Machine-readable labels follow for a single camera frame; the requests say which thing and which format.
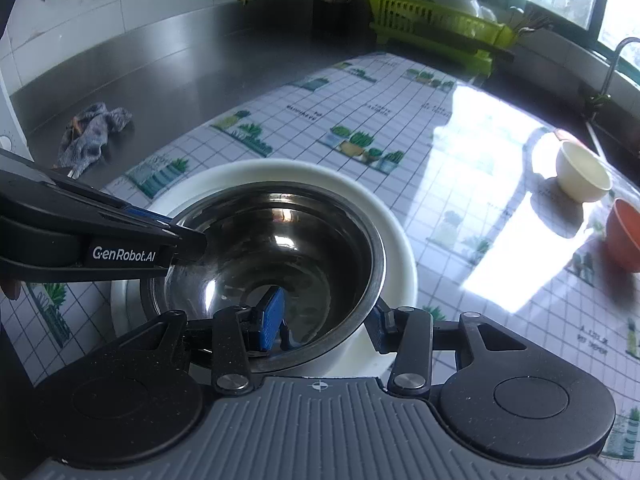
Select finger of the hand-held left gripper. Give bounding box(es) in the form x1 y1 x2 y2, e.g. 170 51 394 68
150 226 208 264
55 172 176 229

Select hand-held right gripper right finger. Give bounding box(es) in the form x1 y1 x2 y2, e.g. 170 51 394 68
366 299 532 397

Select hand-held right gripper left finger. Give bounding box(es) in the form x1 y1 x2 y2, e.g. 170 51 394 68
105 287 286 395

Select white oval deep plate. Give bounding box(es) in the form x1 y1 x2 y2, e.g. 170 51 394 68
110 160 419 379

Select stainless steel bowl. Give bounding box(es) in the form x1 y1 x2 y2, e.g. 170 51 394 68
165 184 387 374

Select grey rag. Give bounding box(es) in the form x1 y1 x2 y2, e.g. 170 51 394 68
57 102 134 174

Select plant print grid tablecloth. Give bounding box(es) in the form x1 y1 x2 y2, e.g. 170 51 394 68
25 51 640 461

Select cream bowl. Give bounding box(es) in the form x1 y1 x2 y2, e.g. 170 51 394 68
555 140 614 205

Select terracotta orange bowl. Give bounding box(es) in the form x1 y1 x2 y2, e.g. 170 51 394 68
605 198 640 274

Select black utensil holder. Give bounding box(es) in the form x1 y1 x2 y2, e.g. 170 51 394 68
313 0 362 42

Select green dish rack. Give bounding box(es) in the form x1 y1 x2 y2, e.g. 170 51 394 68
364 0 517 77

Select metal faucet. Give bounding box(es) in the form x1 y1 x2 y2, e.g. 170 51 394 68
581 37 640 122

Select large white bowl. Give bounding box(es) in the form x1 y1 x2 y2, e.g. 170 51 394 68
429 0 482 19

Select bundle of chopsticks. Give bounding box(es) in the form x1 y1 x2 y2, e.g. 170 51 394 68
509 12 555 37

